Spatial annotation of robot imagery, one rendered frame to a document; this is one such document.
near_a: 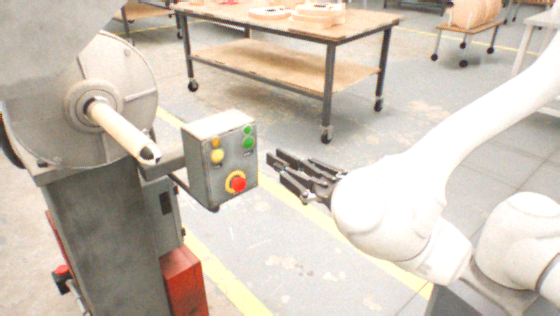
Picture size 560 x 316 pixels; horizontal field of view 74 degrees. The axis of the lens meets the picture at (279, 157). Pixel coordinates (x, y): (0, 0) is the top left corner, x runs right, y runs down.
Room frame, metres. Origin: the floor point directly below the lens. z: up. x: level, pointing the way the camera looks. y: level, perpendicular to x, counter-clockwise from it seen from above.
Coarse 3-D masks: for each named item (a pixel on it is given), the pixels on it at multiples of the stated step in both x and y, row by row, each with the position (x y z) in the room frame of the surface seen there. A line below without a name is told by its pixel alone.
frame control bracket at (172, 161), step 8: (176, 152) 0.80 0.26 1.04; (160, 160) 0.76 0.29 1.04; (168, 160) 0.77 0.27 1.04; (176, 160) 0.78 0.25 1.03; (184, 160) 0.79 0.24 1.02; (144, 168) 0.73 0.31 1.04; (152, 168) 0.74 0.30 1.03; (160, 168) 0.75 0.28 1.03; (168, 168) 0.76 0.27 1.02; (176, 168) 0.78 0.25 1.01; (144, 176) 0.73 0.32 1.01; (152, 176) 0.73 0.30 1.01; (160, 176) 0.75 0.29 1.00
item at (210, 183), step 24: (216, 120) 0.82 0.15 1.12; (240, 120) 0.82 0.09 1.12; (192, 144) 0.75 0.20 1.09; (240, 144) 0.78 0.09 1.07; (192, 168) 0.76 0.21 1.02; (216, 168) 0.74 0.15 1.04; (240, 168) 0.78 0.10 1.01; (192, 192) 0.77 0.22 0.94; (216, 192) 0.73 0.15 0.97; (240, 192) 0.78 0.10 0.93
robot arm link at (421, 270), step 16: (448, 224) 0.44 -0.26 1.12; (432, 240) 0.41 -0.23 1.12; (448, 240) 0.41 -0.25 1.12; (464, 240) 0.42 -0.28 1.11; (416, 256) 0.39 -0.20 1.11; (432, 256) 0.40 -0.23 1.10; (448, 256) 0.39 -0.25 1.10; (464, 256) 0.39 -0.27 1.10; (416, 272) 0.40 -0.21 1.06; (432, 272) 0.39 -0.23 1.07; (448, 272) 0.38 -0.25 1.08
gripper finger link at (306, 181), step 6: (288, 168) 0.66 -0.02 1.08; (288, 174) 0.65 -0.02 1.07; (294, 174) 0.64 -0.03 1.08; (300, 174) 0.64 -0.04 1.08; (300, 180) 0.63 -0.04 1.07; (306, 180) 0.62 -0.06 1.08; (312, 180) 0.61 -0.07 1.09; (318, 180) 0.61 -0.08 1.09; (306, 186) 0.62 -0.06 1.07; (324, 186) 0.59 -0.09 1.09; (312, 192) 0.61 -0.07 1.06
